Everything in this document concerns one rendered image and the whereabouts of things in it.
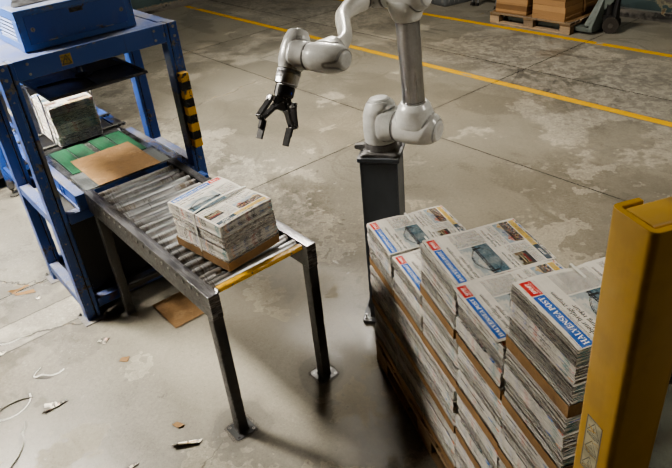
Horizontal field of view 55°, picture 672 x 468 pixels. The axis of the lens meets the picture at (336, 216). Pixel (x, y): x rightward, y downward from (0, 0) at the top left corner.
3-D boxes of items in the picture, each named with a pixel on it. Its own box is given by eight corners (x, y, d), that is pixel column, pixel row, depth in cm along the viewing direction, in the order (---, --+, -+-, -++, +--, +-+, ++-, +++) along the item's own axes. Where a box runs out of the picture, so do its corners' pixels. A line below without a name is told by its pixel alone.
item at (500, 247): (513, 219, 237) (513, 217, 237) (557, 260, 213) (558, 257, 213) (421, 242, 230) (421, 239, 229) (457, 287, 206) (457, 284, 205)
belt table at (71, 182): (185, 169, 384) (181, 154, 379) (79, 211, 350) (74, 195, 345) (135, 139, 432) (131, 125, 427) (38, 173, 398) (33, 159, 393)
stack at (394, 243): (443, 338, 340) (443, 202, 298) (580, 529, 243) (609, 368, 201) (375, 358, 331) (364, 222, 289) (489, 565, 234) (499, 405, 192)
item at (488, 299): (552, 260, 213) (553, 257, 213) (609, 310, 190) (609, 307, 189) (452, 288, 205) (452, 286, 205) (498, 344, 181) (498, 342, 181)
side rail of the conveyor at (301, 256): (318, 264, 290) (316, 241, 284) (309, 269, 288) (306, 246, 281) (178, 175, 382) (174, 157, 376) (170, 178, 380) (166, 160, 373)
